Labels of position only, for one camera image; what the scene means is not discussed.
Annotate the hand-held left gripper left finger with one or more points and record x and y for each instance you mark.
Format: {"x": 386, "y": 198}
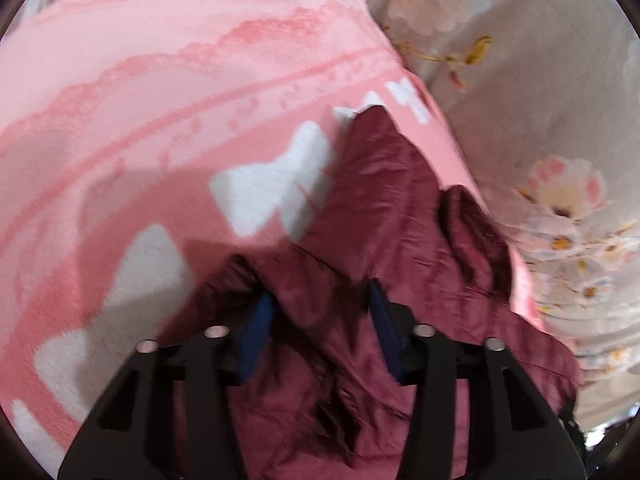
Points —
{"x": 257, "y": 327}

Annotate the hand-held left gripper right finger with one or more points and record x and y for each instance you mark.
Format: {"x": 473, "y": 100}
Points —
{"x": 387, "y": 330}

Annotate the maroon puffer jacket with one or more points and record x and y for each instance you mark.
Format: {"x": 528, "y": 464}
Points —
{"x": 370, "y": 220}

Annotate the pink printed blanket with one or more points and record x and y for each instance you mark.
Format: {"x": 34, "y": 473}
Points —
{"x": 150, "y": 110}

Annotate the floral bed sheet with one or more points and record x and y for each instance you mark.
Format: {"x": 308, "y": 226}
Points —
{"x": 540, "y": 85}

